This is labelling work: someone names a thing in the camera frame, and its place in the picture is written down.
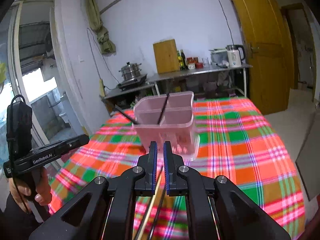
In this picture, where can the white electric kettle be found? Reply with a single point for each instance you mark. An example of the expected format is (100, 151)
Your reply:
(236, 55)

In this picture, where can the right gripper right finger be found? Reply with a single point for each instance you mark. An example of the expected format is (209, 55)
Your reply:
(216, 207)

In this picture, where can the wooden door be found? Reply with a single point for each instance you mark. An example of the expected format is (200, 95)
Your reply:
(269, 52)

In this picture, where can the yellow power strip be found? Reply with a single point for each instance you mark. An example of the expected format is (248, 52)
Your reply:
(101, 88)

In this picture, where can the dark oil bottle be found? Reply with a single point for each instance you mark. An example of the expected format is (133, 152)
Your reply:
(184, 60)

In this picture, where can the portable gas stove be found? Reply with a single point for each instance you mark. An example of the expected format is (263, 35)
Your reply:
(137, 81)

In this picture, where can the green hanging cloth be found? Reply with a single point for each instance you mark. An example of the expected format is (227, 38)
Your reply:
(96, 24)

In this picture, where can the plaid tablecloth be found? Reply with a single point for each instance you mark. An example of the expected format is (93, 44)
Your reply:
(235, 141)

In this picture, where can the red lid sauce jar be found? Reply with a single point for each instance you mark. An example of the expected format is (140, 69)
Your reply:
(190, 63)

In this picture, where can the light wooden chopstick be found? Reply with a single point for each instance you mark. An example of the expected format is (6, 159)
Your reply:
(151, 202)

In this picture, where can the black chopstick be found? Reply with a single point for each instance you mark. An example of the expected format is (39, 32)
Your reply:
(157, 215)
(163, 108)
(118, 109)

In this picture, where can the steel kitchen counter table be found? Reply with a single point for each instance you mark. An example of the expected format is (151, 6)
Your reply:
(200, 75)

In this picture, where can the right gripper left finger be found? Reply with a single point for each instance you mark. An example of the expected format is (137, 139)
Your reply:
(105, 207)

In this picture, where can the low steel shelf cabinet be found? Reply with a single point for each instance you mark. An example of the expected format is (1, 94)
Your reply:
(126, 98)

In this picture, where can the pink utensil basket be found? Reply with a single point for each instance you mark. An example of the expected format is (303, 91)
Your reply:
(177, 125)

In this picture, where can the clear plastic container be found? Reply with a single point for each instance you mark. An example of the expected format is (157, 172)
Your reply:
(219, 57)

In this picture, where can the steel steamer pot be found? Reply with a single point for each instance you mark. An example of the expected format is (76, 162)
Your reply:
(130, 71)

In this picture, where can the wooden cutting board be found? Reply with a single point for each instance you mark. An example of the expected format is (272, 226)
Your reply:
(166, 56)

